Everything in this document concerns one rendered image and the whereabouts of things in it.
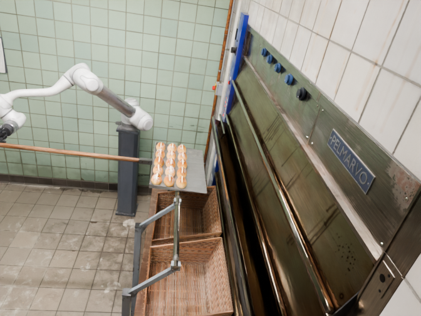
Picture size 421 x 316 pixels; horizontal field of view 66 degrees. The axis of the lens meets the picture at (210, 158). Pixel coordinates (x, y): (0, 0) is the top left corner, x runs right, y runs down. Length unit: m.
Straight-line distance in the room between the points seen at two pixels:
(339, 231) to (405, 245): 0.25
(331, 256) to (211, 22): 2.58
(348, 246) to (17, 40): 3.21
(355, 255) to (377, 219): 0.12
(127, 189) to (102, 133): 0.66
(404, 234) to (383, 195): 0.11
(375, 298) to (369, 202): 0.20
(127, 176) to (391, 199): 2.81
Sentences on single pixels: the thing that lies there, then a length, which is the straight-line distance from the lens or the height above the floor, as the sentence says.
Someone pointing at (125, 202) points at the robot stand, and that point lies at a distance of 3.53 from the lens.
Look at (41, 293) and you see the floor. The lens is 3.07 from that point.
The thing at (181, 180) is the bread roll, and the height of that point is 1.23.
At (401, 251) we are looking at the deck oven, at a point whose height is 1.97.
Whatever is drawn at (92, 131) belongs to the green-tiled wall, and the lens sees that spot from 3.64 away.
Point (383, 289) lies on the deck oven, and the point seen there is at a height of 1.88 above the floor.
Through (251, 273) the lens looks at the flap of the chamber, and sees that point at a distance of 1.32.
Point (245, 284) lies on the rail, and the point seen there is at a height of 1.44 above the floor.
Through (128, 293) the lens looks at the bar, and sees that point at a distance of 1.78.
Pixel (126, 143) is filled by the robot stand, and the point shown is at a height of 0.87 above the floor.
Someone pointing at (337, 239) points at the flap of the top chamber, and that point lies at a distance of 0.94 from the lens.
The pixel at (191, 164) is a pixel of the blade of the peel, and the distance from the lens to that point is 2.30.
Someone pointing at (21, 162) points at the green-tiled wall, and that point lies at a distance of 4.09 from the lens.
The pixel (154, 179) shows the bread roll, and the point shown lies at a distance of 2.03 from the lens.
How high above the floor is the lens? 2.37
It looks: 30 degrees down
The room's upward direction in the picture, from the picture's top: 10 degrees clockwise
